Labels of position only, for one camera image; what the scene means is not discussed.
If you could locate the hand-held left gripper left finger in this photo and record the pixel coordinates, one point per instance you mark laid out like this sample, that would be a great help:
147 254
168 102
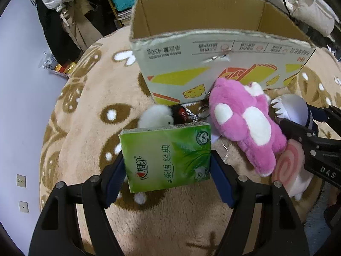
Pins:
114 184

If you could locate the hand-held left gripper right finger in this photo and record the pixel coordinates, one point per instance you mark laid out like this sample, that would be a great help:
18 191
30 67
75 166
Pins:
222 184

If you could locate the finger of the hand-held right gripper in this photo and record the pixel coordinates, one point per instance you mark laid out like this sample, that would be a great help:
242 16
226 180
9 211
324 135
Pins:
323 113
301 134

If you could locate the grey white plush toy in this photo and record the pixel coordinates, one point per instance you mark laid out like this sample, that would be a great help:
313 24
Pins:
291 109

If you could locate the pink and white plush toy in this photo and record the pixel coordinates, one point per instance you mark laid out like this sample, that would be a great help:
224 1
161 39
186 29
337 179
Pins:
245 122

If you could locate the green tissue pack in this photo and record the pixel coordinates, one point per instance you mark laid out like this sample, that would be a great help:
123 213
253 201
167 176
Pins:
166 156

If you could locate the printed cardboard box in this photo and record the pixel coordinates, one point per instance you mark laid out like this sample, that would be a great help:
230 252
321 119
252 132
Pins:
213 45

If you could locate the pink swirl plush toy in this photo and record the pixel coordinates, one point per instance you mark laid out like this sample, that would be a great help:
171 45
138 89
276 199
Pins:
289 165

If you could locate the brown patterned plush rug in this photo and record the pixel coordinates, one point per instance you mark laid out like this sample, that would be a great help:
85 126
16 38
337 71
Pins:
88 128

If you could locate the white fluffy plush toy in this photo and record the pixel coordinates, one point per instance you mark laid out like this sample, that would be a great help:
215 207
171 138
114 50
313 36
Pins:
155 117

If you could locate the clear plastic bag with packets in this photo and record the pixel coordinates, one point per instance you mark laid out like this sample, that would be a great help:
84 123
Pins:
54 64

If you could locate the black hanging garment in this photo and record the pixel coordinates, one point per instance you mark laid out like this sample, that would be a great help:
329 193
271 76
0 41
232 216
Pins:
57 37

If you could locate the beige cloth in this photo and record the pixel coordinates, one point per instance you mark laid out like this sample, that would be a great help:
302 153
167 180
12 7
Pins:
80 21

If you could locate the wall socket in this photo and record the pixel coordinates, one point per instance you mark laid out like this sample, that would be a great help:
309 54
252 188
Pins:
23 206
21 180

